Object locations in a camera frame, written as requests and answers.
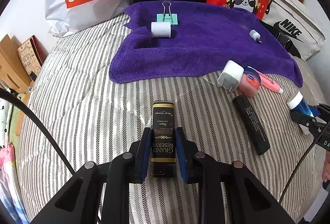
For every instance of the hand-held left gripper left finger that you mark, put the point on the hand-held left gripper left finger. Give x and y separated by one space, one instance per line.
147 154

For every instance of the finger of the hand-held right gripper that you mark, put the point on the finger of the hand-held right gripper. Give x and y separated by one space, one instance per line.
324 110
306 119

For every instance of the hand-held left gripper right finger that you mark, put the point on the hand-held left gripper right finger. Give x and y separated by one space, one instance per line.
183 157

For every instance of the blue and white bottle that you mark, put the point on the blue and white bottle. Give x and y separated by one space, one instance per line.
300 106

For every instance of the black and gold tin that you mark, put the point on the black and gold tin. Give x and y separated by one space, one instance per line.
163 136

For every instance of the pink tube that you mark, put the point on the pink tube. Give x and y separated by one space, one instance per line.
270 82

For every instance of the black rectangular stick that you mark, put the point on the black rectangular stick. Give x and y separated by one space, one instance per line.
252 126

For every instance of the small pink balm jar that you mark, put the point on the small pink balm jar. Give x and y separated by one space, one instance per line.
248 83

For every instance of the white charger plug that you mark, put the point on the white charger plug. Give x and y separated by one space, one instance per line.
230 76

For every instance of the small white adapter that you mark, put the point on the small white adapter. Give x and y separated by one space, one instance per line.
254 34

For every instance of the small white paper roll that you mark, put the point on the small white paper roll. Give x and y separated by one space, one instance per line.
161 29

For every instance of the green binder clip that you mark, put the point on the green binder clip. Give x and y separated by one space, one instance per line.
167 18

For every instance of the person's right forearm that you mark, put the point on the person's right forearm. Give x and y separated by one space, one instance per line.
327 167

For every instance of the white waist bag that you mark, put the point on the white waist bag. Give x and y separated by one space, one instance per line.
296 28

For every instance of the purple towel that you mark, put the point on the purple towel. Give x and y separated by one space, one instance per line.
206 48

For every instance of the green cloth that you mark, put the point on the green cloth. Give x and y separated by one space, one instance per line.
16 118

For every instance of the pink cloth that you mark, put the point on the pink cloth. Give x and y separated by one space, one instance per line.
7 167

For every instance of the spotted white cloth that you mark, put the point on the spotted white cloth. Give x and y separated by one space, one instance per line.
5 113

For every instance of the patterned brown book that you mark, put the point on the patterned brown book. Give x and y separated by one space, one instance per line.
28 55

